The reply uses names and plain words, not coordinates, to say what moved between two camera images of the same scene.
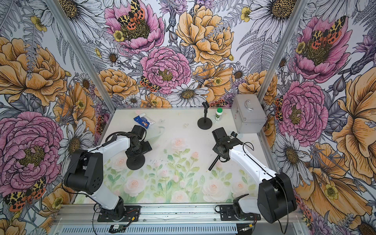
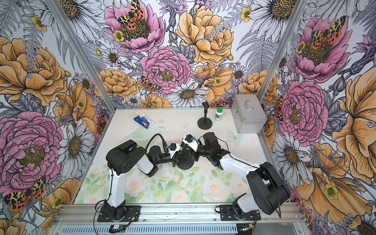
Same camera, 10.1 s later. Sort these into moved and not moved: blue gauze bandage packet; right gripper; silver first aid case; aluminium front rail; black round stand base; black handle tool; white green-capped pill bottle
Moved: right gripper; black handle tool
Not moved: blue gauze bandage packet; black round stand base; aluminium front rail; white green-capped pill bottle; silver first aid case
